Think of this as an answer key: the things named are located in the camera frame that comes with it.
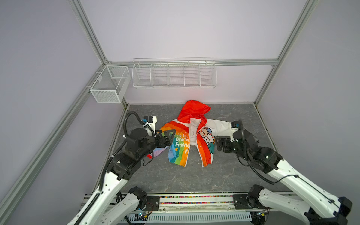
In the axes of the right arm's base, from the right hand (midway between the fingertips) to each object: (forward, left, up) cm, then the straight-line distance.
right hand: (222, 140), depth 72 cm
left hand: (-1, +27, +8) cm, 28 cm away
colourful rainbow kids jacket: (+22, +15, -20) cm, 33 cm away
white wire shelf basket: (+51, +26, +8) cm, 57 cm away
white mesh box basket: (+47, +76, 0) cm, 89 cm away
